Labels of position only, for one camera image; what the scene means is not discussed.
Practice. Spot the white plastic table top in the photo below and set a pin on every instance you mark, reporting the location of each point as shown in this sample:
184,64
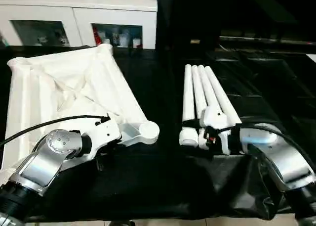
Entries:
74,87

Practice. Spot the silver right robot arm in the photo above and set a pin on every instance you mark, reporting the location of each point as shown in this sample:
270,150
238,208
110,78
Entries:
279,156

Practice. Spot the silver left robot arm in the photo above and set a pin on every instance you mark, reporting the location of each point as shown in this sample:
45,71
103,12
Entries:
39,166

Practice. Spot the black plastic mat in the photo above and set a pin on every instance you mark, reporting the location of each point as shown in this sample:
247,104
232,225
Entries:
160,181

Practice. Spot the small tan label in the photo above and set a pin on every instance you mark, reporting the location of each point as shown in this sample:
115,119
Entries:
195,41

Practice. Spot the red bottle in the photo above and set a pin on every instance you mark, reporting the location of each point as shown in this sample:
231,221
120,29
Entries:
95,36

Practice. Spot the white flat board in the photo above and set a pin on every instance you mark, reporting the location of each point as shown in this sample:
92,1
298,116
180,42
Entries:
311,58

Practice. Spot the white sideboard cabinet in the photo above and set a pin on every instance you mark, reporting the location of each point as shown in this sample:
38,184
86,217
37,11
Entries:
74,15

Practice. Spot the dark metal rail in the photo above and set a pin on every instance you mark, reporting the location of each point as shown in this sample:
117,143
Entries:
271,40

